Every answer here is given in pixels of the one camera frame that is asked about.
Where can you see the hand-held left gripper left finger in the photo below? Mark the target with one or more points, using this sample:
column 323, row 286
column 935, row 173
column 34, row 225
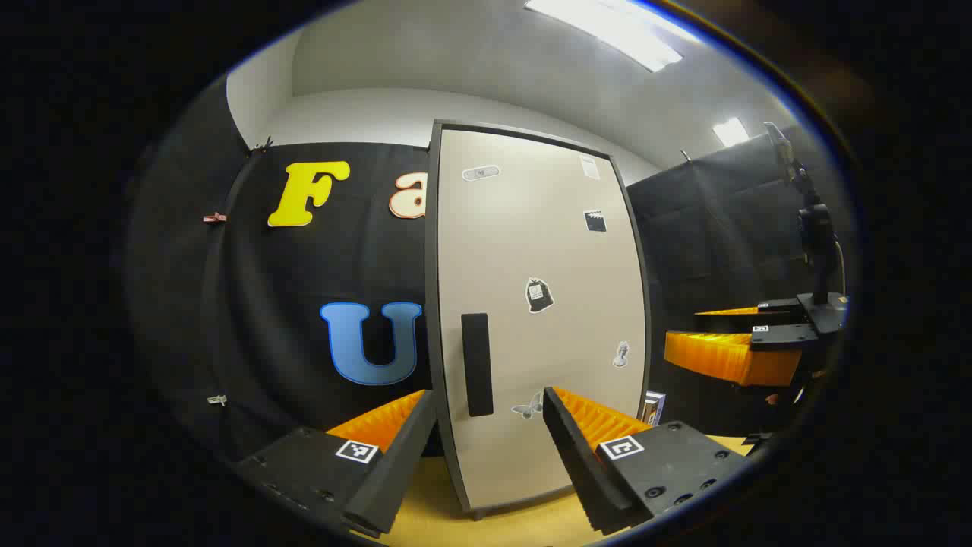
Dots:
column 395, row 471

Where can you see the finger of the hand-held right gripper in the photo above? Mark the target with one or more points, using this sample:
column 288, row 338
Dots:
column 714, row 355
column 774, row 308

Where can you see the black backdrop cloth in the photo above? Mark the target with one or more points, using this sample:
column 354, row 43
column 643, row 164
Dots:
column 266, row 304

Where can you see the grey cabinet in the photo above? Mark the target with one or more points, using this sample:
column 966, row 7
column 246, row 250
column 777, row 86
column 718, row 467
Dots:
column 431, row 304

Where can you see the long ceiling light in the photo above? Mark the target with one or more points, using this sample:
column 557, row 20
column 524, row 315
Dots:
column 615, row 30

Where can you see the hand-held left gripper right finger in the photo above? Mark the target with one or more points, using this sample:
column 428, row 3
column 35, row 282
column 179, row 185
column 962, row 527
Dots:
column 581, row 463

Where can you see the small ceiling light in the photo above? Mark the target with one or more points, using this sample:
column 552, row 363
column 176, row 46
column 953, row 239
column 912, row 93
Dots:
column 730, row 131

